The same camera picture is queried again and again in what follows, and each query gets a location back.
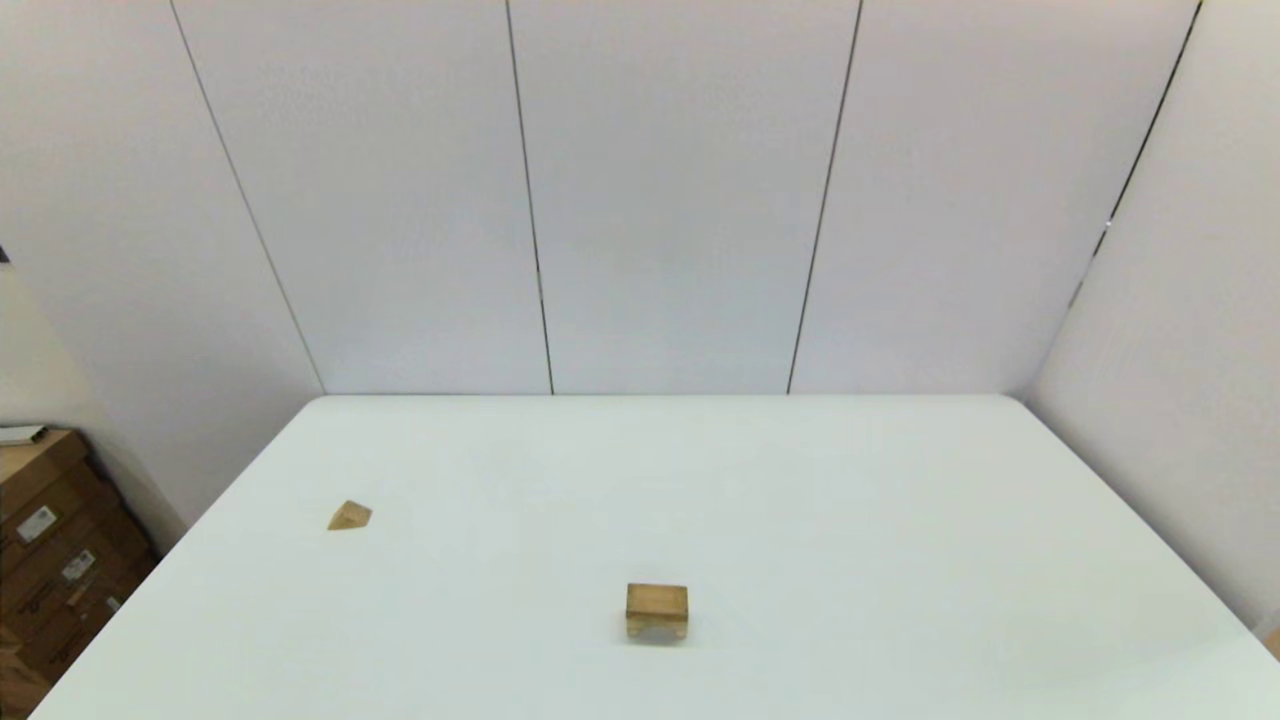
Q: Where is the rectangular wooden building block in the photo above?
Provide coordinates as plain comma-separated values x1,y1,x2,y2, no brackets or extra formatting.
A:
626,584,690,621

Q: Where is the large labelled cardboard box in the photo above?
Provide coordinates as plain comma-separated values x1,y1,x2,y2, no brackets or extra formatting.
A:
0,430,161,686

